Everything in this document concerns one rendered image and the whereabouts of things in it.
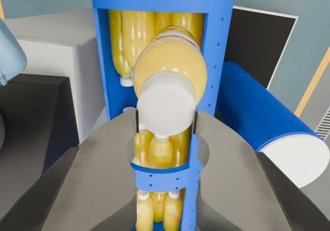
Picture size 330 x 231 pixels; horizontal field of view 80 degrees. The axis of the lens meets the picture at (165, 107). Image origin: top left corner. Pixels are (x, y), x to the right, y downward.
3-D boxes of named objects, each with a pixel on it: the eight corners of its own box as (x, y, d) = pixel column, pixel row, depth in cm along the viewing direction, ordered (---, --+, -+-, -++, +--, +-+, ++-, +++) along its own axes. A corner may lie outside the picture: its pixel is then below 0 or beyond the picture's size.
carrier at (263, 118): (203, 96, 157) (239, 97, 157) (241, 189, 80) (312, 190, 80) (207, 60, 143) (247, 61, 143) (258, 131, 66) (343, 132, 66)
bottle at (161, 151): (169, 197, 56) (173, 144, 47) (145, 191, 57) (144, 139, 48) (174, 178, 62) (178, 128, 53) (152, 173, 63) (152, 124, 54)
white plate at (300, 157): (243, 191, 79) (242, 189, 80) (313, 192, 79) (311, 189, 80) (260, 135, 65) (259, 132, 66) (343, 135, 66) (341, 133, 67)
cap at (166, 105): (155, 64, 13) (151, 72, 12) (204, 90, 14) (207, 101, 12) (132, 108, 15) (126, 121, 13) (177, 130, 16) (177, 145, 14)
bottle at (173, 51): (163, 15, 29) (143, 30, 12) (205, 39, 30) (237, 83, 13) (143, 58, 32) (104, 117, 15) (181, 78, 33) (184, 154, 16)
